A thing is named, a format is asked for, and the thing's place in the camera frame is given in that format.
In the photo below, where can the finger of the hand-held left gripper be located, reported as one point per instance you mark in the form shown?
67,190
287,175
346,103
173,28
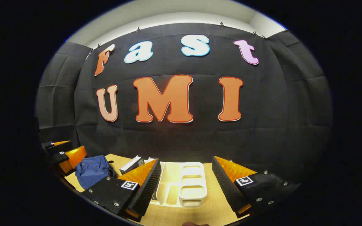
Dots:
74,157
58,147

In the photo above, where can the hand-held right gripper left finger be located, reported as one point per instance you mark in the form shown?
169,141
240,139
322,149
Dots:
148,188

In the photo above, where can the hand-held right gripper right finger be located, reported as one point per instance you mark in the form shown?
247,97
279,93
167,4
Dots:
226,185

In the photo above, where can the blue schoolbag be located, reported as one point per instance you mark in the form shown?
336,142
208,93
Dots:
91,172

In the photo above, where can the white book with dark cover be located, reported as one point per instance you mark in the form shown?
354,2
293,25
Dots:
150,160

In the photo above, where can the white book with portrait cover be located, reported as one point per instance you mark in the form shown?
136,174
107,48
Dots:
130,164

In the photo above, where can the white bookshelf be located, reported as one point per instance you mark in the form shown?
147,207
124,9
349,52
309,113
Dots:
192,185

